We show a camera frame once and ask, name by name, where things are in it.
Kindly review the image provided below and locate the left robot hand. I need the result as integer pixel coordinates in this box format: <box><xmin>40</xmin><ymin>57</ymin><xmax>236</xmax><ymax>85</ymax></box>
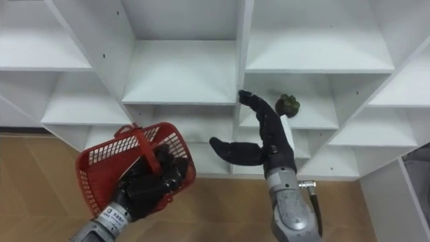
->
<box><xmin>112</xmin><ymin>143</ymin><xmax>189</xmax><ymax>223</ymax></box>

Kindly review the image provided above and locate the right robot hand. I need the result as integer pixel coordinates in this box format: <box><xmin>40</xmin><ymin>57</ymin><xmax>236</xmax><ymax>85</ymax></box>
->
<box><xmin>208</xmin><ymin>89</ymin><xmax>298</xmax><ymax>179</ymax></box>

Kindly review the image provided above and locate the red plastic basket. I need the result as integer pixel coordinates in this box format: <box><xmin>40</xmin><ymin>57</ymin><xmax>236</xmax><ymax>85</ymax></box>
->
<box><xmin>75</xmin><ymin>122</ymin><xmax>197</xmax><ymax>217</ymax></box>

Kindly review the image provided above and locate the dark mangosteen soft toy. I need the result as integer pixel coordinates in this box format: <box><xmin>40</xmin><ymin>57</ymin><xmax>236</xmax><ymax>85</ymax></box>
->
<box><xmin>274</xmin><ymin>93</ymin><xmax>301</xmax><ymax>119</ymax></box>

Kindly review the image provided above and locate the white shelf unit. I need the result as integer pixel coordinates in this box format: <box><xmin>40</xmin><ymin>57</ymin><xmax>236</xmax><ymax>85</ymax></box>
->
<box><xmin>0</xmin><ymin>0</ymin><xmax>430</xmax><ymax>182</ymax></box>

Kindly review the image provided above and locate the white cabinet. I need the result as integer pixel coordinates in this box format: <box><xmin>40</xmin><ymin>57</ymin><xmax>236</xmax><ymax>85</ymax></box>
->
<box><xmin>358</xmin><ymin>143</ymin><xmax>430</xmax><ymax>242</ymax></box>

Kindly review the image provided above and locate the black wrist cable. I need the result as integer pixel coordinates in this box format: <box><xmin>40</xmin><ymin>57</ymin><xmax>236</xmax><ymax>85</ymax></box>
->
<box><xmin>298</xmin><ymin>180</ymin><xmax>324</xmax><ymax>238</ymax></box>

